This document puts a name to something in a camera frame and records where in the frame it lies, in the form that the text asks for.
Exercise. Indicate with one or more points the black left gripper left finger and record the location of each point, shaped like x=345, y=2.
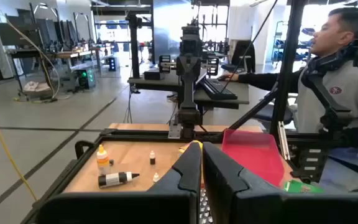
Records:
x=120, y=208

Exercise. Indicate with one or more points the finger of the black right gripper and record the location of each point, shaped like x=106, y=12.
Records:
x=194, y=67
x=182, y=67

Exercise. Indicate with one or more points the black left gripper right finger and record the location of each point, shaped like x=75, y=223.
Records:
x=259, y=208

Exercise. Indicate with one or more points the large black white-capped bottle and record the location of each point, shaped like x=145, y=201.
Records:
x=117, y=179

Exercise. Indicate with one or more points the green cereal box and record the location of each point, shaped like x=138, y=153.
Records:
x=300, y=187

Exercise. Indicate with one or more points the yellow-capped orange squeeze bottle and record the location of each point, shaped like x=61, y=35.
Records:
x=103, y=161

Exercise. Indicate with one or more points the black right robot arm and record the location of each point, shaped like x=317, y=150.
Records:
x=188, y=99

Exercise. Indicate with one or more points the small black box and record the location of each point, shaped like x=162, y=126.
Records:
x=153, y=75

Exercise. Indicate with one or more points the black computer mouse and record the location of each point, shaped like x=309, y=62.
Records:
x=222, y=78

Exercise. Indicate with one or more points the black computer keyboard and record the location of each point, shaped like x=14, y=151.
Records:
x=217, y=90

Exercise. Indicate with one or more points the small black cylinder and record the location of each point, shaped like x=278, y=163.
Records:
x=111, y=162

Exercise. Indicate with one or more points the small black dropper bottle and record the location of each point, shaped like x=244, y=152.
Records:
x=156, y=178
x=152, y=160

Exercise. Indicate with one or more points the black office chair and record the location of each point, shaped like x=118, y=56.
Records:
x=272, y=113
x=244, y=53

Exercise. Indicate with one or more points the pink plastic bin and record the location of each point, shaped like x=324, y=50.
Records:
x=253, y=155

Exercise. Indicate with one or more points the black computer desk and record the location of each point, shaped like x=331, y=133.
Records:
x=241, y=93

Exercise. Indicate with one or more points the blue storage rack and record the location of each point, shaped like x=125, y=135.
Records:
x=278, y=46

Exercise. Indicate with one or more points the computer tower green light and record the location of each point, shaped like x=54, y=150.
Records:
x=85, y=79

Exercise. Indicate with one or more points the wooden workbench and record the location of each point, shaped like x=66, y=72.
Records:
x=67, y=55

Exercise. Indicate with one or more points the person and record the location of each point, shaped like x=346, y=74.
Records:
x=350, y=77

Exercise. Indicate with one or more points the black monitor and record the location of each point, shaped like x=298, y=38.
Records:
x=17, y=35

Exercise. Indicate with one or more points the black stand post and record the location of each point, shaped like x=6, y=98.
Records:
x=134, y=46

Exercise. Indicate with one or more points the silver metal bracket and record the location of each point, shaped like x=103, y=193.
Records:
x=283, y=140

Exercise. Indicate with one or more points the black frame upright post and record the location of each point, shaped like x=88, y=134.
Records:
x=289, y=62

